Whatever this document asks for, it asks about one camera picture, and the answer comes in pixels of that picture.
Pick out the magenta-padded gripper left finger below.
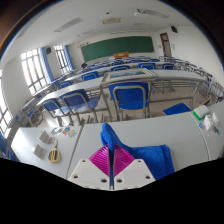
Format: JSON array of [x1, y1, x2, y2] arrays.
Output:
[[67, 143, 111, 191]]

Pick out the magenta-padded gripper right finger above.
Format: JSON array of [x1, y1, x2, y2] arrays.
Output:
[[113, 145, 157, 191]]

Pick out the blue terry towel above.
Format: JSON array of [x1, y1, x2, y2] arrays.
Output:
[[100, 122, 176, 181]]

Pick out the small colourful cards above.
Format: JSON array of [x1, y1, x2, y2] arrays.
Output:
[[51, 126, 78, 138]]

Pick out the blue classroom chairs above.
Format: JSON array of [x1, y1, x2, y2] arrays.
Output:
[[13, 56, 224, 128]]

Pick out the small white box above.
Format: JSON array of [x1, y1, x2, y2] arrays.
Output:
[[203, 114, 214, 131], [211, 112, 220, 127]]

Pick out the green and white box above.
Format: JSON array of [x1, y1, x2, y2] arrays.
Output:
[[192, 104, 210, 121]]

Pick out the large paned window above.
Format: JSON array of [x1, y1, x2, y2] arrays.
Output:
[[53, 44, 73, 74], [0, 69, 14, 134], [20, 48, 48, 96]]

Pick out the grey classroom desks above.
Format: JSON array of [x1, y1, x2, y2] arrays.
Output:
[[19, 54, 224, 121]]

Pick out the blue curtain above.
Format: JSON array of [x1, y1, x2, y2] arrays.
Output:
[[63, 44, 75, 72], [39, 46, 55, 83]]

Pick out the orange lectern top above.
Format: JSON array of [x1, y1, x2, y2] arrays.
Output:
[[112, 51, 130, 60]]

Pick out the green chalkboard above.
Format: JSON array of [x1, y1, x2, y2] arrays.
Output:
[[80, 35, 155, 63]]

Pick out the brown door with window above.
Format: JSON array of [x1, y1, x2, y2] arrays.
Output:
[[159, 32, 173, 58]]

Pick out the ceiling light panels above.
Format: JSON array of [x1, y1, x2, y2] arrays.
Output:
[[53, 8, 171, 34]]

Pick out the ceiling air vent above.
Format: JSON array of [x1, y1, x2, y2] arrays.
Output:
[[101, 16, 123, 25]]

